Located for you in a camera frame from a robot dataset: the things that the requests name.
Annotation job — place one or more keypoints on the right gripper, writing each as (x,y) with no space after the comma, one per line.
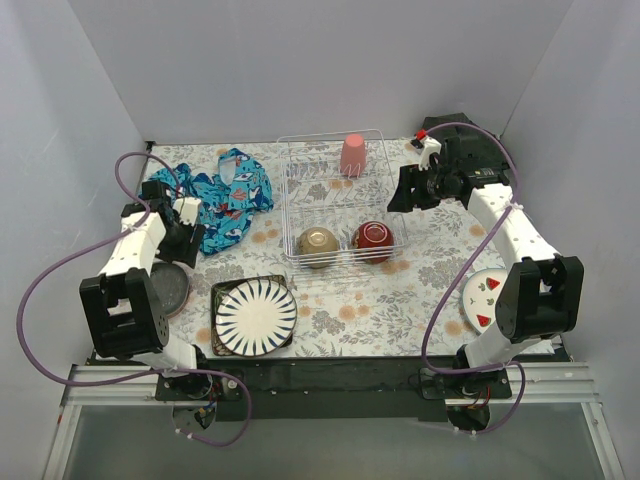
(407,186)

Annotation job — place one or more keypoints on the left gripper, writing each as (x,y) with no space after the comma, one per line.
(187,239)

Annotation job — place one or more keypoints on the black round plate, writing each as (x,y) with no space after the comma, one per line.
(172,285)

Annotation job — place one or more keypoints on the red bowl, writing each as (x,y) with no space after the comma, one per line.
(373,242)

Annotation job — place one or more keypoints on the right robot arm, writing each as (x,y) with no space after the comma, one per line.
(541,295)

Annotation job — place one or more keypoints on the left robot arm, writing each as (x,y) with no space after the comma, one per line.
(123,310)

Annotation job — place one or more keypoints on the blue patterned cloth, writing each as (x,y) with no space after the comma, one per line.
(230,198)

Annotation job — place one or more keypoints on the dark square plate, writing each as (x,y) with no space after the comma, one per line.
(222,290)

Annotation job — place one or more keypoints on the dark green shirt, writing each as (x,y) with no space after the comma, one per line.
(457,130)

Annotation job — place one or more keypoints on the pink plastic cup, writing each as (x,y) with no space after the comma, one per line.
(353,156)

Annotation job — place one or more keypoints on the blue striped white plate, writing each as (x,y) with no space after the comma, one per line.
(256,317)

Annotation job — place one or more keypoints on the beige ceramic bowl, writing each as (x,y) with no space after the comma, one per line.
(317,247)

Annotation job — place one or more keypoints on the watermelon pattern plate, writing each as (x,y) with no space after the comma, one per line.
(480,295)

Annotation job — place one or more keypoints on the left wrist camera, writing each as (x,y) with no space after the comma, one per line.
(188,210)

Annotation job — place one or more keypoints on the white wire dish rack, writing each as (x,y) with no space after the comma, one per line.
(315,193)

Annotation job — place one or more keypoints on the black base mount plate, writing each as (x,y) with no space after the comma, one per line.
(349,388)

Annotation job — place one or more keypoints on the aluminium frame rail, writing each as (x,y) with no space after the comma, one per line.
(340,419)

